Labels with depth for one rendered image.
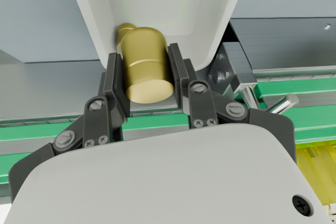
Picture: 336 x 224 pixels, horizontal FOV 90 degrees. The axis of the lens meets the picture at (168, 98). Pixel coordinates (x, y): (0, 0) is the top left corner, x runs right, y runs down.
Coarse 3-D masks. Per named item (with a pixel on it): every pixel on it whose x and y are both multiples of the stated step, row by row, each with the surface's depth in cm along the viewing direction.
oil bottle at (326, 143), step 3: (324, 141) 34; (327, 141) 34; (330, 141) 33; (333, 141) 33; (327, 144) 34; (330, 144) 33; (333, 144) 33; (327, 147) 34; (330, 147) 33; (333, 147) 33; (330, 150) 33; (333, 150) 33; (330, 153) 33; (333, 153) 33; (333, 156) 33; (333, 159) 33
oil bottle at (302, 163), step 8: (296, 144) 32; (296, 152) 32; (296, 160) 31; (304, 160) 31; (304, 168) 30; (304, 176) 30; (312, 176) 30; (312, 184) 29; (320, 192) 28; (320, 200) 28; (328, 208) 27
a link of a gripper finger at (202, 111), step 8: (192, 80) 9; (200, 80) 9; (192, 88) 9; (200, 88) 9; (208, 88) 9; (192, 96) 9; (200, 96) 9; (208, 96) 9; (192, 104) 8; (200, 104) 8; (208, 104) 8; (192, 112) 8; (200, 112) 8; (208, 112) 8; (192, 120) 8; (200, 120) 8; (208, 120) 8; (216, 120) 8
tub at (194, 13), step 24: (96, 0) 20; (120, 0) 24; (144, 0) 25; (168, 0) 25; (192, 0) 26; (216, 0) 21; (96, 24) 20; (120, 24) 28; (144, 24) 28; (168, 24) 29; (192, 24) 29; (216, 24) 22; (96, 48) 22; (192, 48) 30; (216, 48) 25
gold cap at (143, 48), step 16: (128, 32) 12; (144, 32) 11; (160, 32) 12; (128, 48) 11; (144, 48) 11; (160, 48) 11; (128, 64) 11; (144, 64) 10; (160, 64) 11; (128, 80) 10; (144, 80) 10; (160, 80) 10; (128, 96) 11; (144, 96) 12; (160, 96) 12
